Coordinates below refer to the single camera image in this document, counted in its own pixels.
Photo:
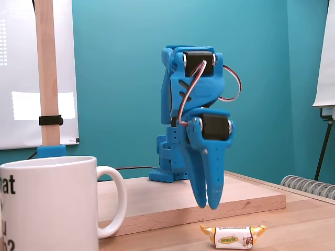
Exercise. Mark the white gold sweet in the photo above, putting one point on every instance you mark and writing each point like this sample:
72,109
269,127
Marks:
230,239

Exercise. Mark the white ceramic mug black lettering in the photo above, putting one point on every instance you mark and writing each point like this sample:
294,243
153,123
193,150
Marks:
52,204

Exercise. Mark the light wooden base board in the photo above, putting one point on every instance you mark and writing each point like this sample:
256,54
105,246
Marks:
157,193

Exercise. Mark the white flipchart on stand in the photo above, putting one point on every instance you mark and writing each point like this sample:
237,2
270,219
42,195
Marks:
327,65

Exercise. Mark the blue printed post mount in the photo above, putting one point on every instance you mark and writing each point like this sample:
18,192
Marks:
51,151

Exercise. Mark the wooden post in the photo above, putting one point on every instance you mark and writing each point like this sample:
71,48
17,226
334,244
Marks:
47,65

